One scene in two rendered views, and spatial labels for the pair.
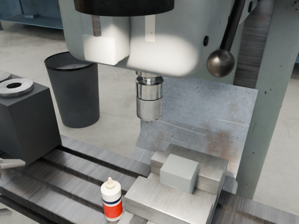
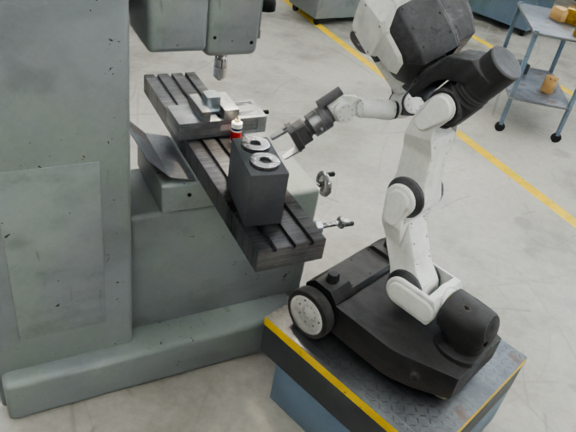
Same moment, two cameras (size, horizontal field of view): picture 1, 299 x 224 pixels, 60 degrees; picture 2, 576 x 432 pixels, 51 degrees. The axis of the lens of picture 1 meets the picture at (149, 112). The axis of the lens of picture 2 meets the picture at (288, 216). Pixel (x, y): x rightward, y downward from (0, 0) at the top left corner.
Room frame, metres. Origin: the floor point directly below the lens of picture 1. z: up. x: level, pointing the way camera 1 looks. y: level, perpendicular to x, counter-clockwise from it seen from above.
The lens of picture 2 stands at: (1.92, 1.33, 2.08)
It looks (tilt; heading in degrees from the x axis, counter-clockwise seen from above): 36 degrees down; 212
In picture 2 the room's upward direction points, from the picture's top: 10 degrees clockwise
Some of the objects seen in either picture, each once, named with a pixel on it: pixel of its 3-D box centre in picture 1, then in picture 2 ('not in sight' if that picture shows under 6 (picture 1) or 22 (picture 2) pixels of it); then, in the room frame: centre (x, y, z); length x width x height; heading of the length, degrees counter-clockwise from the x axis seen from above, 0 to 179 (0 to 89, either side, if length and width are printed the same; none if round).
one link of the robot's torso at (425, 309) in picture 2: not in sight; (423, 289); (0.23, 0.90, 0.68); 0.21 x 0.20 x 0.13; 83
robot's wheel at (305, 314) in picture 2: not in sight; (310, 312); (0.45, 0.59, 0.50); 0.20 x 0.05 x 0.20; 83
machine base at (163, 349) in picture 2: not in sight; (147, 312); (0.62, -0.11, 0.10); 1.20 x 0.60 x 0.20; 154
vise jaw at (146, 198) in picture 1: (167, 206); (224, 105); (0.32, -0.03, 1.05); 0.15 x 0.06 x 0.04; 64
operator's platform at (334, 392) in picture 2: not in sight; (385, 370); (0.22, 0.86, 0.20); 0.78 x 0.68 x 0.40; 83
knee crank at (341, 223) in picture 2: not in sight; (333, 224); (-0.02, 0.36, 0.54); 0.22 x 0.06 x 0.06; 154
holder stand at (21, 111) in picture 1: (13, 113); (256, 178); (0.62, 0.39, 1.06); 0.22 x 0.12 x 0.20; 57
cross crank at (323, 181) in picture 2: not in sight; (316, 184); (-0.05, 0.22, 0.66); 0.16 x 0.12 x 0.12; 154
